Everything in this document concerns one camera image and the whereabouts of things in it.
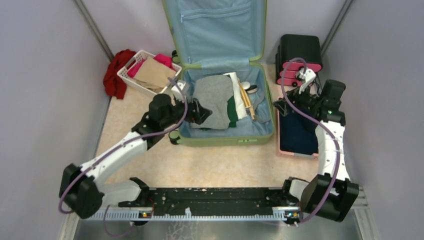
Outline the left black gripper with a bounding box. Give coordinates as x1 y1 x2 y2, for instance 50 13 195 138
161 94 212 130

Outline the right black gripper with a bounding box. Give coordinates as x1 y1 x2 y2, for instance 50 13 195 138
272 80 323 117

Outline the grey garment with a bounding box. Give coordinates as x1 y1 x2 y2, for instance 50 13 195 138
190 75 234 130

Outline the navy blue garment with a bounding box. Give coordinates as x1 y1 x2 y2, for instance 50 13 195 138
279 110 320 156

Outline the green hard-shell suitcase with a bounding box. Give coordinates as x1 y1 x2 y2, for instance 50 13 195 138
162 0 275 147

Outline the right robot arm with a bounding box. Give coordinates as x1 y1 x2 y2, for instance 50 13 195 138
273 79 359 222

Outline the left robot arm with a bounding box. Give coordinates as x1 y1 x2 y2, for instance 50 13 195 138
58 93 213 219

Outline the dark green folded garment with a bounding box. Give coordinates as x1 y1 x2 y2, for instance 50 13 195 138
227 96 239 128

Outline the round white black item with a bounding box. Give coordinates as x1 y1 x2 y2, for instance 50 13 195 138
240 81 259 95

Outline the wooden stick bundle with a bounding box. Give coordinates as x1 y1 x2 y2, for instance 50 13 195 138
238 82 257 122

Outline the pink plastic basket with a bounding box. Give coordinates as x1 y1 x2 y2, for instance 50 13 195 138
275 109 321 161

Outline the tan folded cloth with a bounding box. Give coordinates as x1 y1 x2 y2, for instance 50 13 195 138
133 74 174 93

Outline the black pink drawer cabinet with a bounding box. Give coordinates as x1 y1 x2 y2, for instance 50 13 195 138
275 34 323 87

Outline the pink folded cloth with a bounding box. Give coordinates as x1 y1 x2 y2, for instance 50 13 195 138
127 54 177 79

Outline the red cloth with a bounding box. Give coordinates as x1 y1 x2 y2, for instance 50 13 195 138
103 49 136 100

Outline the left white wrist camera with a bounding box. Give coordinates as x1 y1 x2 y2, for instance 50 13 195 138
171 81 190 102

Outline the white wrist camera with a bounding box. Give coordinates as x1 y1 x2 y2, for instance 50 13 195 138
295 67 317 94
171 81 190 102

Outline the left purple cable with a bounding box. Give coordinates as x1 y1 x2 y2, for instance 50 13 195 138
57 77 189 239

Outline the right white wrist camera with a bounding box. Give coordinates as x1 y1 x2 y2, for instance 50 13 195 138
295 67 317 94

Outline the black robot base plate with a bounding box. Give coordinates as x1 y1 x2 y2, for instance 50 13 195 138
118 187 299 218

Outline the aluminium frame rail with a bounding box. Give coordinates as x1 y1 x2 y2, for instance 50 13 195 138
86 187 369 223

